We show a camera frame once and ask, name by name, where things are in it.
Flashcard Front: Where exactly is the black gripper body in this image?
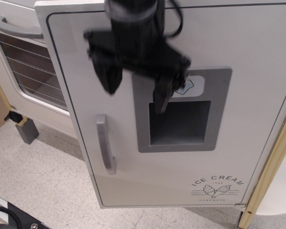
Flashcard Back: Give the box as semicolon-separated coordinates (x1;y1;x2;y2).
83;0;191;89

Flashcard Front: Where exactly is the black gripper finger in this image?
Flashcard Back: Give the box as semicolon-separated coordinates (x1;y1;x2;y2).
92;56;123;94
154;76;179;114

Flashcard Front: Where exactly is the white toy fridge door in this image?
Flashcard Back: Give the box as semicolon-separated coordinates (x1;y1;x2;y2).
34;0;286;208

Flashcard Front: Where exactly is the grey ice dispenser panel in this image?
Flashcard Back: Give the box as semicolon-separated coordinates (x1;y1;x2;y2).
132;68;233;153

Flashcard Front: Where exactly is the white oven door with window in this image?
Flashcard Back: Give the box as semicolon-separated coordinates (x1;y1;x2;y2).
0;31;76;137

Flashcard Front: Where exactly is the grey cabinet foot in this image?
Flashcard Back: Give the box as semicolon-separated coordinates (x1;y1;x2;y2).
16;119;39;145

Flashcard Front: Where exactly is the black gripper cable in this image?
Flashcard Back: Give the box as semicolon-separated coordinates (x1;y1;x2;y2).
164;0;184;38

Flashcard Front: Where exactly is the grey fridge door handle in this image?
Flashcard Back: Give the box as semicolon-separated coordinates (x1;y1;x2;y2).
96;114;117;175

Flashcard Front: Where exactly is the grey oven door handle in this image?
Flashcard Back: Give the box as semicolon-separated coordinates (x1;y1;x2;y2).
0;16;43;39

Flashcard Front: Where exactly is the light wooden cabinet post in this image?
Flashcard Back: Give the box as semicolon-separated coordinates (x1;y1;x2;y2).
237;117;286;229

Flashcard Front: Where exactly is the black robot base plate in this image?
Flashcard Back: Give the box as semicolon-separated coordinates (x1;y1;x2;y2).
0;201;49;229

